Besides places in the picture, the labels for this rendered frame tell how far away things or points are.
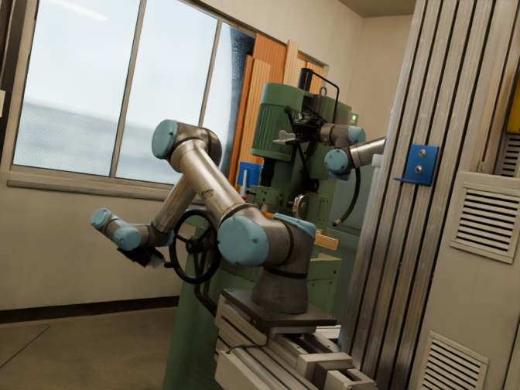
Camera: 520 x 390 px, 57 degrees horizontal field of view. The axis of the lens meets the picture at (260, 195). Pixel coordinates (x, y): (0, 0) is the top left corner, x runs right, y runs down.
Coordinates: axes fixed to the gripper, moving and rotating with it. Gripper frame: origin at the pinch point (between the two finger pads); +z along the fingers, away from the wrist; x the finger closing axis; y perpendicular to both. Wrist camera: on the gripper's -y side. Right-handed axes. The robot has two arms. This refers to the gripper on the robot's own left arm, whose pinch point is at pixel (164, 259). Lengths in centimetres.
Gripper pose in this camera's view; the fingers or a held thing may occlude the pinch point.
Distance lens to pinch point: 188.2
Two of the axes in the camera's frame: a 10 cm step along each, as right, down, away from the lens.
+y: -4.9, 8.1, -3.3
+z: 4.5, 5.6, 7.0
